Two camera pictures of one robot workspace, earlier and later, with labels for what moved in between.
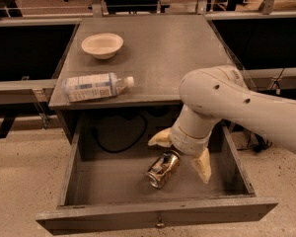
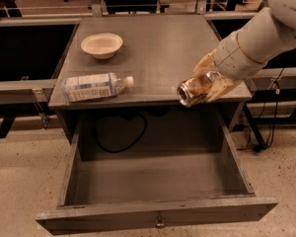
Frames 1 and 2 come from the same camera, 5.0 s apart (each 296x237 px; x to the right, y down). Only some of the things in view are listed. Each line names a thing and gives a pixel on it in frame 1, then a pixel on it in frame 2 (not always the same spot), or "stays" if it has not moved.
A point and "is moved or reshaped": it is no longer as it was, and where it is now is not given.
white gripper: [187, 144] → [233, 60]
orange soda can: [163, 167] is moved or reshaped
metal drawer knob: [160, 223] stays
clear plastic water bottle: [97, 86] stays
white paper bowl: [103, 45] stays
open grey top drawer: [153, 186] stays
